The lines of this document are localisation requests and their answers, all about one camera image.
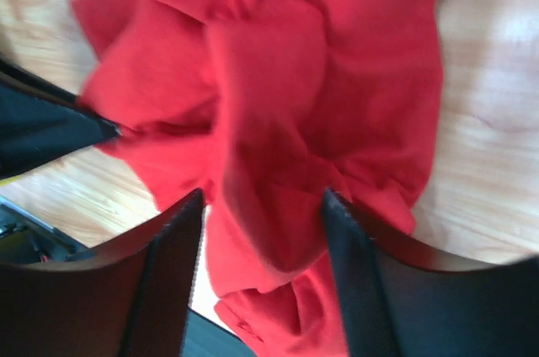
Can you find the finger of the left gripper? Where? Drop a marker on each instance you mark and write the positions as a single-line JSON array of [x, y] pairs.
[[41, 122]]

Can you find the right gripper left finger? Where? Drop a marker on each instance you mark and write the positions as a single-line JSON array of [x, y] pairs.
[[126, 297]]

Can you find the aluminium front rail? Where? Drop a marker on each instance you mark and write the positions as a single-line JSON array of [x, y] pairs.
[[26, 239]]

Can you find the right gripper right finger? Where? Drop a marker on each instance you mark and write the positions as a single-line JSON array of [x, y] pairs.
[[401, 297]]

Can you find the bright red t shirt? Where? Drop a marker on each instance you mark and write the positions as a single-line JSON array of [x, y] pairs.
[[264, 104]]

